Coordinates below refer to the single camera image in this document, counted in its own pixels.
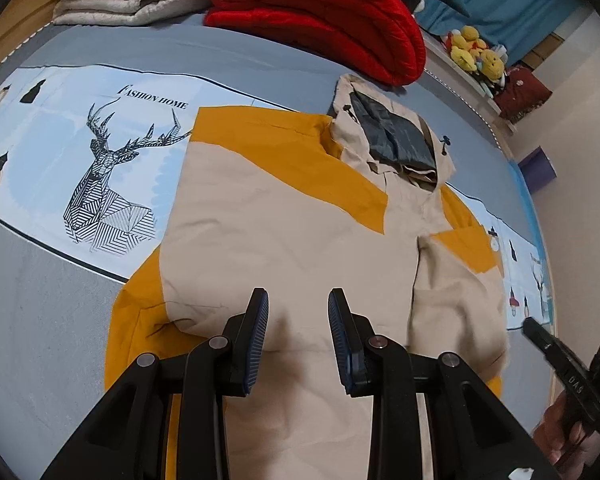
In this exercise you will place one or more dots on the grey printed bed sheet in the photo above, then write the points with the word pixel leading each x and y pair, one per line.
pixel 55 310

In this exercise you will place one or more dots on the purple box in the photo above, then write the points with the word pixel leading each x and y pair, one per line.
pixel 540 167

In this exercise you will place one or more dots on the yellow plush toy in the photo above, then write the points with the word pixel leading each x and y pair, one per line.
pixel 466 35
pixel 462 55
pixel 492 62

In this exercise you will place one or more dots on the beige and orange hooded jacket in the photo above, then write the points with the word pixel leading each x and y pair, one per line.
pixel 280 210

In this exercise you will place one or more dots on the red folded blanket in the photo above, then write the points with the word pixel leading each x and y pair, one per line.
pixel 320 15

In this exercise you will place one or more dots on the dark red bag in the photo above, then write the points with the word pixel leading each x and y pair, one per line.
pixel 522 90

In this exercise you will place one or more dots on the person's right hand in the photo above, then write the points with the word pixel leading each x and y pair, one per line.
pixel 555 425

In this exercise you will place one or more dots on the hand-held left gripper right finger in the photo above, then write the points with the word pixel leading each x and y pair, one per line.
pixel 339 340

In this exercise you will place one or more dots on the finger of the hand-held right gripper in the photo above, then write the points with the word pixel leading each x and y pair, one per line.
pixel 555 347

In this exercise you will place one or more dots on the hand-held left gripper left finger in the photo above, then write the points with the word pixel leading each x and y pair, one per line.
pixel 256 350

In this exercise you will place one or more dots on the blue curtain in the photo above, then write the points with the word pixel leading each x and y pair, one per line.
pixel 505 0

